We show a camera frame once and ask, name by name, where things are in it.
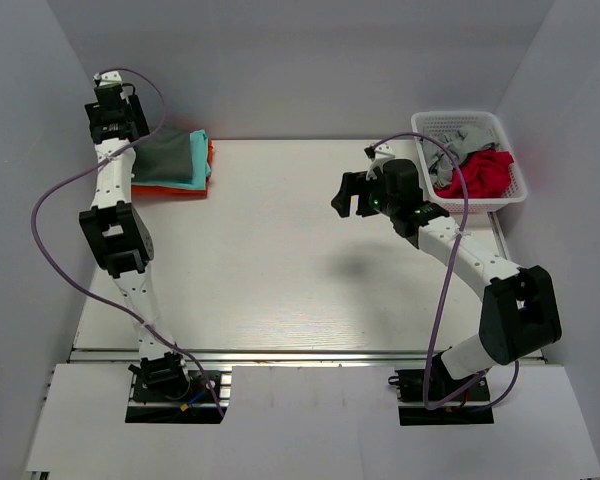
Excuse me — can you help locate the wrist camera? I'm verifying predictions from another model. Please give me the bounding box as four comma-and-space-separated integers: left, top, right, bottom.
93, 70, 123, 87
364, 143, 395, 181

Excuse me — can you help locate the light grey t-shirt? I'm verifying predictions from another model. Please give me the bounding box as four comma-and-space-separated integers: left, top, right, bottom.
421, 125, 499, 189

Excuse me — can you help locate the white plastic laundry basket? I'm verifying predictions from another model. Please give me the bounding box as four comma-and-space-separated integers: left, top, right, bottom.
411, 110, 527, 214

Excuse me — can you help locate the orange folded t-shirt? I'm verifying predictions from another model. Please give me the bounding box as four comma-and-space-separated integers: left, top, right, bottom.
132, 130, 214, 199

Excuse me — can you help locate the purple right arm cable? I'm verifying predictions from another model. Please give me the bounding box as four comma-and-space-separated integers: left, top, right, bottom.
362, 131, 521, 411

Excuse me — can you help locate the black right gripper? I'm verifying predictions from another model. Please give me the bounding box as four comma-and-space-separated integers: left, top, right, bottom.
332, 171, 399, 218

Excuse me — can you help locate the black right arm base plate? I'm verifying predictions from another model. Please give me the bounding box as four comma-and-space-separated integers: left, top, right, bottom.
387, 354, 494, 427

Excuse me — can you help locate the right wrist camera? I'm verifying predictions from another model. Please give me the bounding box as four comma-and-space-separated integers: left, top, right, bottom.
364, 143, 395, 181

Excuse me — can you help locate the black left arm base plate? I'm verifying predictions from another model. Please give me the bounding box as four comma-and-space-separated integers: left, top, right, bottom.
125, 370, 223, 425

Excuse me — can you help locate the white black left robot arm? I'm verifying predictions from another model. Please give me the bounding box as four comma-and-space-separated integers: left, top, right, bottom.
79, 73, 192, 400

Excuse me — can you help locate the dark grey t-shirt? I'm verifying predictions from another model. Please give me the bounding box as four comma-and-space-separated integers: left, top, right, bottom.
133, 125, 193, 183

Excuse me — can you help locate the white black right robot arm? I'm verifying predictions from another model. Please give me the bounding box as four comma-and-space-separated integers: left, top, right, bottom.
331, 159, 562, 399

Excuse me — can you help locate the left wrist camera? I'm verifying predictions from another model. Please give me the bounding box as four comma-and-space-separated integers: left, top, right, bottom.
93, 70, 123, 87

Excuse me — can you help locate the red t-shirt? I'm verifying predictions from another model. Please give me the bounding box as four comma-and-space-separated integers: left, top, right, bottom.
461, 149, 514, 199

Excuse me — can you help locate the teal folded t-shirt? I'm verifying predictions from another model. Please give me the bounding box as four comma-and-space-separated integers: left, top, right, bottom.
132, 126, 211, 191

